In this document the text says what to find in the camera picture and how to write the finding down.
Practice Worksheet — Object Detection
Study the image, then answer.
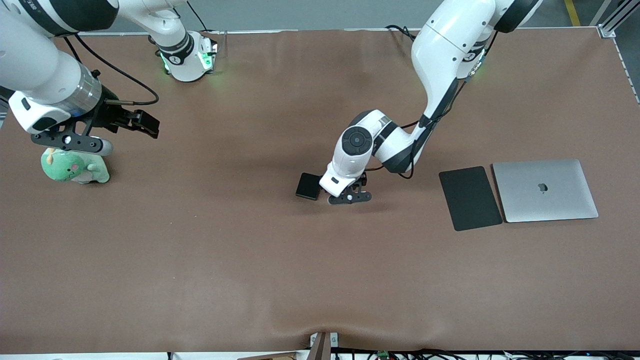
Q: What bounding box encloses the black phone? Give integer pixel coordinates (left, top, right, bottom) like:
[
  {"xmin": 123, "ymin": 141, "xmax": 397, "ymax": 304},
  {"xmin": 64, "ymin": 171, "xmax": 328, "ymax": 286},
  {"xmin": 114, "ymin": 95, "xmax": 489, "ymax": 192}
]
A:
[{"xmin": 295, "ymin": 172, "xmax": 323, "ymax": 201}]

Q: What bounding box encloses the black arm base cable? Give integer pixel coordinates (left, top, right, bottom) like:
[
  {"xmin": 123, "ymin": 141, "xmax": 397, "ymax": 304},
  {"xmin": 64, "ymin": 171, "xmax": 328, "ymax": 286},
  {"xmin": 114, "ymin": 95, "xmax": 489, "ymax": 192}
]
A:
[
  {"xmin": 385, "ymin": 24, "xmax": 419, "ymax": 42},
  {"xmin": 187, "ymin": 0, "xmax": 222, "ymax": 37}
]

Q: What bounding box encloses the aluminium frame profile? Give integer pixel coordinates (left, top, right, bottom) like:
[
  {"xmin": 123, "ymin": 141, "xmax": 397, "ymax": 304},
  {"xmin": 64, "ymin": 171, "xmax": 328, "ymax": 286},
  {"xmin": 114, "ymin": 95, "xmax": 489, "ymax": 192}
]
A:
[{"xmin": 590, "ymin": 0, "xmax": 640, "ymax": 40}]

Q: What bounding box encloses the black mouse pad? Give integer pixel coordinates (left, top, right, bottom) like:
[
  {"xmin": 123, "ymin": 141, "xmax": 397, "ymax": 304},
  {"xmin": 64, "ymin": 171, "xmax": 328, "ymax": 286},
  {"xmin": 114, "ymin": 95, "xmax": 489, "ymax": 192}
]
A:
[{"xmin": 438, "ymin": 166, "xmax": 504, "ymax": 232}]

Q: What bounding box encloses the brown table cover mat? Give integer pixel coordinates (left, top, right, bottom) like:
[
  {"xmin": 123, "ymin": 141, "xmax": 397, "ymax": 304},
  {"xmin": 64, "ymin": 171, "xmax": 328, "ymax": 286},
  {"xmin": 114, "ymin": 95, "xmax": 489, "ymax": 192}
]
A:
[{"xmin": 0, "ymin": 27, "xmax": 640, "ymax": 354}]

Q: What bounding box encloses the black left arm base cable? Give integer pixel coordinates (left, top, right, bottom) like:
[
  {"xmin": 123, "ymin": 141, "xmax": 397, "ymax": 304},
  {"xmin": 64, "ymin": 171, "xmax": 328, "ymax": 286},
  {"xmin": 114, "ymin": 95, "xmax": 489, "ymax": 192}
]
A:
[{"xmin": 385, "ymin": 24, "xmax": 419, "ymax": 42}]

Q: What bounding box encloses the silver laptop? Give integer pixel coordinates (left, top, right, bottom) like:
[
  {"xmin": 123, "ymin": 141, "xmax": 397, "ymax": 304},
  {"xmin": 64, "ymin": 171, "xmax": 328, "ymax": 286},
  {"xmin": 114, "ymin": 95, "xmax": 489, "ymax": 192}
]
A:
[{"xmin": 492, "ymin": 159, "xmax": 600, "ymax": 223}]

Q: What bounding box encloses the black right arm base cable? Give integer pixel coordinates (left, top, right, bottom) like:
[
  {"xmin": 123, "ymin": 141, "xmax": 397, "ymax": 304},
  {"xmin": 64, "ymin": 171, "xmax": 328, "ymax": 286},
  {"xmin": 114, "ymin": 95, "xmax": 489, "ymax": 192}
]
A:
[{"xmin": 187, "ymin": 0, "xmax": 222, "ymax": 37}]

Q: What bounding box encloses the green dinosaur plush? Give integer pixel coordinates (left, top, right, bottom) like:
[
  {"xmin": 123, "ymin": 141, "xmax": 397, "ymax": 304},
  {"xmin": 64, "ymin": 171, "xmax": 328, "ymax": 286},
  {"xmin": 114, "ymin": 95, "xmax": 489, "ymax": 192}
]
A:
[{"xmin": 40, "ymin": 147, "xmax": 111, "ymax": 184}]

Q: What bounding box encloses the metal table edge bracket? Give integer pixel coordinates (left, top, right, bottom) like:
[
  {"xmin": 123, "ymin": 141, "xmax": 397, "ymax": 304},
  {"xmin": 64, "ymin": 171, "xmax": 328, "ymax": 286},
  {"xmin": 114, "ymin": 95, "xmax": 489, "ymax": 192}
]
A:
[{"xmin": 309, "ymin": 331, "xmax": 340, "ymax": 360}]

